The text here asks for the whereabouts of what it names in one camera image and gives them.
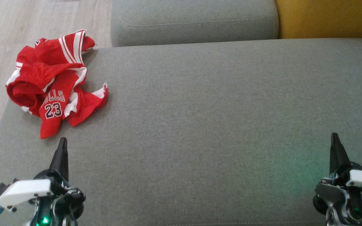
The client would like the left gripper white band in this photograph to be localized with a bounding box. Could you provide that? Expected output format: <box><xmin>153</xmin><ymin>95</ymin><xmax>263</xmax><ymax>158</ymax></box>
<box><xmin>0</xmin><ymin>137</ymin><xmax>86</xmax><ymax>213</ymax></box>

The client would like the red number 23 jersey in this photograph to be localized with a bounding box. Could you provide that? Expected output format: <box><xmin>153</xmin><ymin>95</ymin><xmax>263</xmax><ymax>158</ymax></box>
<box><xmin>39</xmin><ymin>67</ymin><xmax>109</xmax><ymax>139</ymax></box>

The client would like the red white-trimmed jersey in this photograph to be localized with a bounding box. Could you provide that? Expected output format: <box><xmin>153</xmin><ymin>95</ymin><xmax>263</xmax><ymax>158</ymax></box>
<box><xmin>6</xmin><ymin>29</ymin><xmax>96</xmax><ymax>114</ymax></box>

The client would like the grey sofa seat cushion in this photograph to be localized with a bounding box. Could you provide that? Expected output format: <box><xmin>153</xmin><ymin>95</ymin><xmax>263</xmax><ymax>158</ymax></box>
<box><xmin>0</xmin><ymin>38</ymin><xmax>362</xmax><ymax>226</ymax></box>

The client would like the yellow sofa cushion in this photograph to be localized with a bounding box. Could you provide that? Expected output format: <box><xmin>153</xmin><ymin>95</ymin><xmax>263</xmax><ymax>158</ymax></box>
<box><xmin>275</xmin><ymin>0</ymin><xmax>362</xmax><ymax>40</ymax></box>

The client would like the grey sofa back cushion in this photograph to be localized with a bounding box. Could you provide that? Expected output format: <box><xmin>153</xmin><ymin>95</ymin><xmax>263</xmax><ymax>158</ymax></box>
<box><xmin>110</xmin><ymin>0</ymin><xmax>279</xmax><ymax>47</ymax></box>

